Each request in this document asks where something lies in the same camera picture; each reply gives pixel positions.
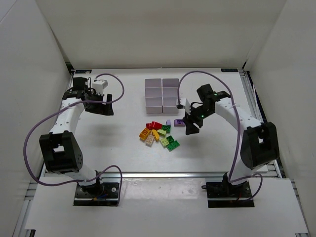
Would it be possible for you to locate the dark purple lego brick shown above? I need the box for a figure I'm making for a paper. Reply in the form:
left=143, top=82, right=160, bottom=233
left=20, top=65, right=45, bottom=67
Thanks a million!
left=174, top=119, right=185, bottom=127

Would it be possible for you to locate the dark green square lego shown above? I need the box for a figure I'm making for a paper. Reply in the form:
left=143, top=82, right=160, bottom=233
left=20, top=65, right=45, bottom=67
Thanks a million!
left=162, top=125, right=171, bottom=133

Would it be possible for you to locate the red curved lego brick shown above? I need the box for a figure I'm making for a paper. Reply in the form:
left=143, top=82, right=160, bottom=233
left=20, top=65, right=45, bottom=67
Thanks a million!
left=151, top=121, right=162, bottom=130

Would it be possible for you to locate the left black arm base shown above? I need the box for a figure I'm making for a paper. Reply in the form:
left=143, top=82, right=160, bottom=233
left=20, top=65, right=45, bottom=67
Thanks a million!
left=73, top=182, right=120, bottom=206

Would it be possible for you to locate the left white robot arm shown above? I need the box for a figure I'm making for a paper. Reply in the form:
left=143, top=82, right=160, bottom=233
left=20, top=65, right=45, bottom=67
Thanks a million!
left=39, top=77, right=114, bottom=194

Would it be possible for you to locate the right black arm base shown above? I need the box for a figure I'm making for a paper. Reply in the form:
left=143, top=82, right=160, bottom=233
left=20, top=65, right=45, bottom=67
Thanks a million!
left=201, top=181, right=254, bottom=208

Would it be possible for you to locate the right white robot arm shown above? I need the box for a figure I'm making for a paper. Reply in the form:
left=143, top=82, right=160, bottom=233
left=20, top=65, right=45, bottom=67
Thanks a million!
left=177, top=84, right=279, bottom=189

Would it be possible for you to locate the green flat lego plate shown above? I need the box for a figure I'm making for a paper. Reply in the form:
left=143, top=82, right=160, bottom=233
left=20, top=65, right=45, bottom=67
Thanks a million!
left=166, top=140, right=180, bottom=152

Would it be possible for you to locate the dark green small lego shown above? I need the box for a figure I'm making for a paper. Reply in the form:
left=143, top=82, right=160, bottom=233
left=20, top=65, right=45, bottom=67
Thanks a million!
left=166, top=136, right=174, bottom=144

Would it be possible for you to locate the light green curved lego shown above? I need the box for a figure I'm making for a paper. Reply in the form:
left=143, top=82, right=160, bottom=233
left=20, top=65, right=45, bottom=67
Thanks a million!
left=157, top=129, right=167, bottom=137

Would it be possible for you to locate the light green lego brick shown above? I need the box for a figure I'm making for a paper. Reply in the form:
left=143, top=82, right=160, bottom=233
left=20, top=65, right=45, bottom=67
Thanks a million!
left=160, top=138, right=169, bottom=147

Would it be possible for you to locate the yellow curved lego brick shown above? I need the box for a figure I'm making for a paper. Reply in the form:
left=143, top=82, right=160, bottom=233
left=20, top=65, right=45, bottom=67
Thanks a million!
left=151, top=129, right=160, bottom=142

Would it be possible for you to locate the right white divided container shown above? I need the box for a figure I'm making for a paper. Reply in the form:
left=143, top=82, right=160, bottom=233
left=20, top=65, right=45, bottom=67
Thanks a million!
left=162, top=78, right=179, bottom=114

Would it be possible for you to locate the white divided container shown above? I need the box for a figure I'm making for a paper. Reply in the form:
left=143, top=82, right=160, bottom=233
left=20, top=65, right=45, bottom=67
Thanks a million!
left=145, top=79, right=162, bottom=114
left=162, top=78, right=179, bottom=114

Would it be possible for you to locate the cream lego brick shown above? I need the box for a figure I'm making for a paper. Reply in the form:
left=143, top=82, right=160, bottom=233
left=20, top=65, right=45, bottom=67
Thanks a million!
left=145, top=135, right=155, bottom=147

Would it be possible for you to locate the left white divided container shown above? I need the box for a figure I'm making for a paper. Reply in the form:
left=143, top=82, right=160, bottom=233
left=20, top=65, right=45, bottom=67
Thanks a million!
left=145, top=79, right=162, bottom=114

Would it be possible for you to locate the orange lego brick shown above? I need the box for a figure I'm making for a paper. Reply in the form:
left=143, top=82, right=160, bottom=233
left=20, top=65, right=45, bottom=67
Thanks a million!
left=139, top=128, right=151, bottom=141

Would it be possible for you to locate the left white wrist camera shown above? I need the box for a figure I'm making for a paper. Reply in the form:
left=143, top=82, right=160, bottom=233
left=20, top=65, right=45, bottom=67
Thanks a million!
left=91, top=79, right=108, bottom=94

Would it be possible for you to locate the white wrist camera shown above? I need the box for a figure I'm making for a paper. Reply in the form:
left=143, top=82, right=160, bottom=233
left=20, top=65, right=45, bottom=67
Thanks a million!
left=176, top=98, right=191, bottom=115
left=91, top=79, right=108, bottom=94

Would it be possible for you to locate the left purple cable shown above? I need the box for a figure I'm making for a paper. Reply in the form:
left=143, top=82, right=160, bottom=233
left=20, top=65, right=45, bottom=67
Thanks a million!
left=23, top=73, right=125, bottom=205

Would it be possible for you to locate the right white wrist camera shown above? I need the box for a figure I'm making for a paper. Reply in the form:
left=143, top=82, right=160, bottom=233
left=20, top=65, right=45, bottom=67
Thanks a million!
left=176, top=98, right=191, bottom=115

